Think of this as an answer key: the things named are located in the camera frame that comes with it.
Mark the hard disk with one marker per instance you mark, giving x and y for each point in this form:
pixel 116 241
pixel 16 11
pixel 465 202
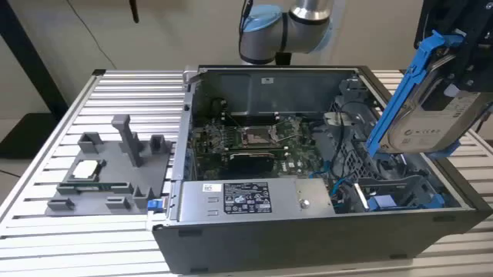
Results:
pixel 424 135

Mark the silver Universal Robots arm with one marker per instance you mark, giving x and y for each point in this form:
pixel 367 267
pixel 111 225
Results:
pixel 269 34

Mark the metal disk bay cage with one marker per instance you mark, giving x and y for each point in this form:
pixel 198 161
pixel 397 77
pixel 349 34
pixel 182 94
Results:
pixel 358 155

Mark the blue disk carrier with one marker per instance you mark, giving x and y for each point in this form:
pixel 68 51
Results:
pixel 381 202

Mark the green motherboard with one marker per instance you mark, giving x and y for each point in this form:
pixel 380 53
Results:
pixel 301 161

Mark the CPU socket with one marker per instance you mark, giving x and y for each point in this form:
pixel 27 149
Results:
pixel 255 137

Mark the thin metal locking lever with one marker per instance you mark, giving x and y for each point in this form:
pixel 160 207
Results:
pixel 234 119

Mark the black graphics card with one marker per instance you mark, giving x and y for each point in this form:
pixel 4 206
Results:
pixel 250 164

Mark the silver power supply unit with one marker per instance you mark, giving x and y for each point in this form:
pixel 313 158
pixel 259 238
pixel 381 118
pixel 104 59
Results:
pixel 277 202

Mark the black open PC case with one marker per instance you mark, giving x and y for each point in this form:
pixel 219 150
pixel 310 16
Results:
pixel 269 245

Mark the blue case latch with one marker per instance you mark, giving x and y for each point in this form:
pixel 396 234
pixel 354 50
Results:
pixel 154 205

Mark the gray parts rack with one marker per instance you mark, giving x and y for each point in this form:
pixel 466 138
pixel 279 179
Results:
pixel 115 179

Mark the green RAM stick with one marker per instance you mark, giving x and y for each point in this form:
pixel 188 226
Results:
pixel 104 186

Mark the silver CPU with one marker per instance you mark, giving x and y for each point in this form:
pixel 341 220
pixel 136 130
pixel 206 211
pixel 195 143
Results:
pixel 86 170

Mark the black slanted frame post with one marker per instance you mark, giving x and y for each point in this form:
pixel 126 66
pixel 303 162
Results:
pixel 27 52

